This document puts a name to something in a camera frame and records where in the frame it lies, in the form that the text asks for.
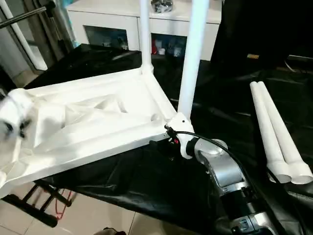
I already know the red floor cable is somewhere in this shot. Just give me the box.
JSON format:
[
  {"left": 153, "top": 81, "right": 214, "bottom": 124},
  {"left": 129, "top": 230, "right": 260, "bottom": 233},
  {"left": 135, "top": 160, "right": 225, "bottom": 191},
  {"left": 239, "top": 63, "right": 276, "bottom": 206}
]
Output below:
[{"left": 54, "top": 189, "right": 74, "bottom": 221}]

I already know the white plastic table top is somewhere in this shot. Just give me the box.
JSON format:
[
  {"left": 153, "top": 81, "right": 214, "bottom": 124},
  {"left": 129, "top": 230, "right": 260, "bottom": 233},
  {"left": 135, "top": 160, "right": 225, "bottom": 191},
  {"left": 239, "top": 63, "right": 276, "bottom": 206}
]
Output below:
[{"left": 0, "top": 64, "right": 194, "bottom": 199}]

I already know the grey metal pole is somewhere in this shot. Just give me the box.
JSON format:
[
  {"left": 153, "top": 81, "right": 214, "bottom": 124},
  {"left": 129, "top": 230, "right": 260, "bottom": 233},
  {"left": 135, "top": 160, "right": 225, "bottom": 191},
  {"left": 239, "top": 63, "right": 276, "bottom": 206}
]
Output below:
[{"left": 0, "top": 1, "right": 56, "bottom": 28}]

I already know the white plastic table leg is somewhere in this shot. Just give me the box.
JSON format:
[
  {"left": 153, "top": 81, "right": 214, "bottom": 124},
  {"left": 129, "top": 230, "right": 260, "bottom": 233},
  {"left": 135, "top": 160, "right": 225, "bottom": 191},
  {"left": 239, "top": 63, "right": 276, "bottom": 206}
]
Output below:
[
  {"left": 255, "top": 81, "right": 313, "bottom": 185},
  {"left": 177, "top": 0, "right": 211, "bottom": 123},
  {"left": 249, "top": 81, "right": 293, "bottom": 184},
  {"left": 138, "top": 0, "right": 155, "bottom": 74}
]

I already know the grey flat bar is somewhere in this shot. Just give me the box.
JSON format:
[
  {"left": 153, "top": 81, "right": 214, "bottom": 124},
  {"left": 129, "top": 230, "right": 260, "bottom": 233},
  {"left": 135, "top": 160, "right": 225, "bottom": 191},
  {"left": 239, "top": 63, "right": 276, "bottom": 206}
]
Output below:
[{"left": 287, "top": 54, "right": 313, "bottom": 65}]

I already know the clear bag of dark items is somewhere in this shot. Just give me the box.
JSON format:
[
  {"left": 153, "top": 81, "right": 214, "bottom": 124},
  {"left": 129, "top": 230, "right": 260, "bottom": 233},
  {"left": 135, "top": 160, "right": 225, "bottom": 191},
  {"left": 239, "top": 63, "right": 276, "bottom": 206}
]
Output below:
[{"left": 150, "top": 0, "right": 175, "bottom": 13}]

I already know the black plastic mat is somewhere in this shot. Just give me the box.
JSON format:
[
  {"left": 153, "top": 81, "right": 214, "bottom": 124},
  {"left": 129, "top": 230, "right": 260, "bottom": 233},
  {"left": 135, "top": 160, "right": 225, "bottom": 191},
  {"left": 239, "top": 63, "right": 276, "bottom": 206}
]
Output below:
[{"left": 0, "top": 43, "right": 313, "bottom": 235}]

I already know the white round pipe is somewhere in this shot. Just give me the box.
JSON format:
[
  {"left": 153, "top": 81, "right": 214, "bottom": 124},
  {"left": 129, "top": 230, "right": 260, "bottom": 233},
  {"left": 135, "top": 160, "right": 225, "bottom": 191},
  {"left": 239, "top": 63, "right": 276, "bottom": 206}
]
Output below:
[{"left": 0, "top": 0, "right": 49, "bottom": 71}]

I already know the white sideboard cabinet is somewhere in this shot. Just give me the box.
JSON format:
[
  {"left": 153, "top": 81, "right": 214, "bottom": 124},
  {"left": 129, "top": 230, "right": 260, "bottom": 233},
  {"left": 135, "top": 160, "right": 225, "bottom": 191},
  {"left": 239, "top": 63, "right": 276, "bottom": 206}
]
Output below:
[{"left": 65, "top": 0, "right": 224, "bottom": 62}]

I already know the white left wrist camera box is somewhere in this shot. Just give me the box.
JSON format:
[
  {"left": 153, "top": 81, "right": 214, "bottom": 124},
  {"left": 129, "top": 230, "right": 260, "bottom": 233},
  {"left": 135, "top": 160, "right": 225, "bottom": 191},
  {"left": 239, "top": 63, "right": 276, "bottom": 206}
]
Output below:
[{"left": 0, "top": 89, "right": 35, "bottom": 145}]

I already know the grey brown curtain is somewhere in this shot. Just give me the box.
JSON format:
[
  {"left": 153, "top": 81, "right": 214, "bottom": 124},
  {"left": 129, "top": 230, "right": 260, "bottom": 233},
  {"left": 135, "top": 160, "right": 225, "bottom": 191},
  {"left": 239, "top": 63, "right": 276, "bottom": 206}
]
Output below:
[{"left": 28, "top": 0, "right": 77, "bottom": 62}]

